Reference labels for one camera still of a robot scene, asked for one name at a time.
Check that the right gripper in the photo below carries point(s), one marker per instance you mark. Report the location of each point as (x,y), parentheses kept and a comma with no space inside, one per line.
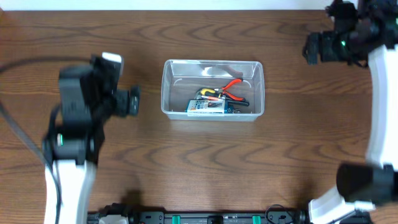
(311,48)

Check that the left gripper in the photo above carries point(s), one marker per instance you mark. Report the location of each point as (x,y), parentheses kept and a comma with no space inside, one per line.
(134,100)

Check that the stubby yellow black screwdriver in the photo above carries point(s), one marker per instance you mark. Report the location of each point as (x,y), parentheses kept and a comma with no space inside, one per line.
(209,92)

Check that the blue white cardboard box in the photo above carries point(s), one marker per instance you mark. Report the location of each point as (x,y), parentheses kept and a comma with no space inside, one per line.
(208,107)

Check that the red handled pliers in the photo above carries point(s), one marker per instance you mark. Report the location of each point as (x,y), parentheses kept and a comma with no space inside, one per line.
(230,90)

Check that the small claw hammer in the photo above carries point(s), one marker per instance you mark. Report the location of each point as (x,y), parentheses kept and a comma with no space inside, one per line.
(222,98)

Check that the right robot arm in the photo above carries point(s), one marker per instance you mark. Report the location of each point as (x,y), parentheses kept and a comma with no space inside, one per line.
(360,188)

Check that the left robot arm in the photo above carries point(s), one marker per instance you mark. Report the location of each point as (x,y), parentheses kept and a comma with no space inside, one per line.
(71,149)

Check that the clear plastic container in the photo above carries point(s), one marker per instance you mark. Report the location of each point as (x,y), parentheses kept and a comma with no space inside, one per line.
(183,78)

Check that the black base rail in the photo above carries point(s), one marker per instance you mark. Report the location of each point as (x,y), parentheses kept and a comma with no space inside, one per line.
(121,213)

